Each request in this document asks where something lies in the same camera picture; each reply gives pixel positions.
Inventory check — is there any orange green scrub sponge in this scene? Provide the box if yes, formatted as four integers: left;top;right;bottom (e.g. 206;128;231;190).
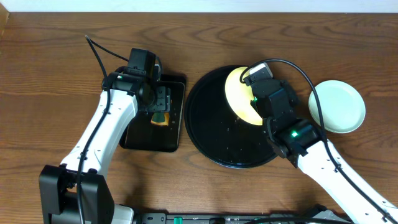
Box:
150;112;170;126

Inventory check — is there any yellow plate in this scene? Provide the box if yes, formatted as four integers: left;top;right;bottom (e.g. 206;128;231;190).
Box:
224;67;262;126

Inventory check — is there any light blue plate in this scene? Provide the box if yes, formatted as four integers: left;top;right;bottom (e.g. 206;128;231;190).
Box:
315;80;366;134

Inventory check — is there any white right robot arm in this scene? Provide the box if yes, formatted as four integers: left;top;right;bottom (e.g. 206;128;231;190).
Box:
245;78;397;223

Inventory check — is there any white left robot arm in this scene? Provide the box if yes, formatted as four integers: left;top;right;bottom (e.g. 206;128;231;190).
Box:
39;72;172;223

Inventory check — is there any black rectangular tray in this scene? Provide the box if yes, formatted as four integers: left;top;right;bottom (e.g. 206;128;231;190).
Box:
119;73;187;152

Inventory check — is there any black round tray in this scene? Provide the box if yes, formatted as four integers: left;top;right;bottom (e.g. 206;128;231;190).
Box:
184;65;277;169

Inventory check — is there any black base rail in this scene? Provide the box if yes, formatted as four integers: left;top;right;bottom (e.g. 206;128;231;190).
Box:
132;204;352;224

